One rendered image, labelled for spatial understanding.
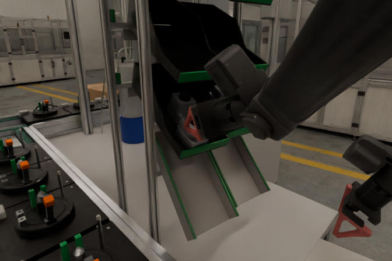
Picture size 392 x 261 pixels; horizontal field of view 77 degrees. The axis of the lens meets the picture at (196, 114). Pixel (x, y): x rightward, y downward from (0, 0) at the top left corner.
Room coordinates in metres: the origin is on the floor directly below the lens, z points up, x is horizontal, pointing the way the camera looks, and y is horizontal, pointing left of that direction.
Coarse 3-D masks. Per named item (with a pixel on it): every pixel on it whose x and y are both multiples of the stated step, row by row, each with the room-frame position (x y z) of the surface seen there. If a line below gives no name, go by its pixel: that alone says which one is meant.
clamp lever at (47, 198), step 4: (44, 196) 0.51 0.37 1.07; (48, 196) 0.50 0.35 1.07; (52, 196) 0.51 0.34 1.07; (44, 200) 0.49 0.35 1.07; (48, 200) 0.49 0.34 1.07; (52, 200) 0.50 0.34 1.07; (44, 204) 0.49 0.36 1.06; (48, 204) 0.49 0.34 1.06; (52, 204) 0.50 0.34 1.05; (48, 208) 0.50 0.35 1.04; (52, 208) 0.51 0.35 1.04; (48, 212) 0.50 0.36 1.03; (52, 212) 0.51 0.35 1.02; (48, 216) 0.51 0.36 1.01; (52, 216) 0.52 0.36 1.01
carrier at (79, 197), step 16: (32, 192) 0.57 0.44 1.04; (64, 192) 0.67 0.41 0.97; (80, 192) 0.67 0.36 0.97; (0, 208) 0.57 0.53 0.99; (16, 208) 0.59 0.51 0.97; (32, 208) 0.57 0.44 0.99; (64, 208) 0.57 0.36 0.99; (80, 208) 0.59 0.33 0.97; (96, 208) 0.59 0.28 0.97; (0, 224) 0.53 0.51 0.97; (16, 224) 0.51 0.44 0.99; (32, 224) 0.51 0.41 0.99; (48, 224) 0.51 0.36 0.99; (64, 224) 0.53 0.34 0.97; (80, 224) 0.53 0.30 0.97; (96, 224) 0.53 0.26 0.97; (0, 240) 0.48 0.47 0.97; (16, 240) 0.48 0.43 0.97; (32, 240) 0.48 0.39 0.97; (48, 240) 0.48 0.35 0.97; (64, 240) 0.48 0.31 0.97; (0, 256) 0.43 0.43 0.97; (16, 256) 0.43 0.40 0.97; (32, 256) 0.43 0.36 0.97
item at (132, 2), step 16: (160, 0) 0.70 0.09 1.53; (176, 0) 0.72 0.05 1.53; (128, 16) 0.66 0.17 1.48; (160, 16) 0.72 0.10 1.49; (176, 16) 0.72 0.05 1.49; (192, 16) 0.65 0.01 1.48; (160, 32) 0.68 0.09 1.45; (176, 32) 0.71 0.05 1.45; (192, 32) 0.65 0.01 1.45; (160, 48) 0.53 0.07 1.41; (176, 48) 0.61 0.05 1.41; (192, 48) 0.63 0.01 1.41; (208, 48) 0.60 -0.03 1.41; (176, 64) 0.54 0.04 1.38; (192, 64) 0.55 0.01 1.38; (176, 80) 0.48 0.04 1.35; (192, 80) 0.48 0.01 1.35; (208, 80) 0.51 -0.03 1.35
